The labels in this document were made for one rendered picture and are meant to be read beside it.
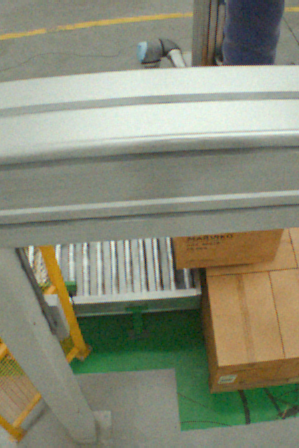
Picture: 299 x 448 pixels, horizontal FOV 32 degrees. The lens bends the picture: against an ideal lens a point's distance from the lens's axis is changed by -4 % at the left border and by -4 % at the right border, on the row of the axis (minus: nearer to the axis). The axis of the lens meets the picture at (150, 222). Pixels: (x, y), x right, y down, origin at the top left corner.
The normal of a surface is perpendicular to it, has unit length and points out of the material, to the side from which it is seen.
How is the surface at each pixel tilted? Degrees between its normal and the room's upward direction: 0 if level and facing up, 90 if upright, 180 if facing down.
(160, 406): 0
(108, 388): 0
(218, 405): 0
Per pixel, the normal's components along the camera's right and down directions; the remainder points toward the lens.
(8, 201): 0.07, 0.82
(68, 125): -0.01, -0.57
